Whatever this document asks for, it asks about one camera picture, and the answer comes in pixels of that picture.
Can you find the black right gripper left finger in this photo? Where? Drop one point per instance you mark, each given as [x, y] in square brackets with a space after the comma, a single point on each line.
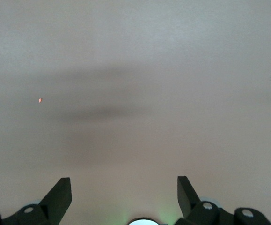
[53, 202]

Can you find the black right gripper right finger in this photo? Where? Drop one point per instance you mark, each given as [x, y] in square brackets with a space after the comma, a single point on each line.
[188, 200]

